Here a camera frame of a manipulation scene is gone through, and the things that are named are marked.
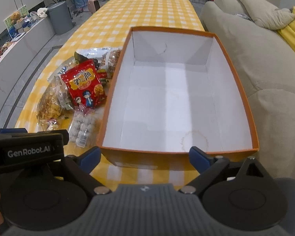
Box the clear bag white round candies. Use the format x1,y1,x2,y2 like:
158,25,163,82
69,109,98,148

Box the clear bag yellow noodle snack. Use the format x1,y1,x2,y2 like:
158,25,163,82
37,76,73,131

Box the red snack bag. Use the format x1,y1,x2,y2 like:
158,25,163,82
61,60,106,110

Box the peanut snack bag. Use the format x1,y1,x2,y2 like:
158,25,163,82
99,49,121,79

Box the white snack packet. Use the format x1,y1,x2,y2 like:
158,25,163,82
74,47,121,62

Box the orange cardboard box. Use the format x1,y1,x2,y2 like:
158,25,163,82
97,26,259,170

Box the white tv cabinet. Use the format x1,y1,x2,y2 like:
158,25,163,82
0,18,55,111

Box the beige sofa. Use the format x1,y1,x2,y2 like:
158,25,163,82
200,0,295,179

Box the grey trash bin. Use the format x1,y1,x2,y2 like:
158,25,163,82
47,1,73,35

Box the yellow checkered tablecloth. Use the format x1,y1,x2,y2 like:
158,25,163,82
14,0,205,192

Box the beige cushion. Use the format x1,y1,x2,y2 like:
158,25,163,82
238,0,295,30

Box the pink small heater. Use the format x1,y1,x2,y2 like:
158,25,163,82
87,0,100,14

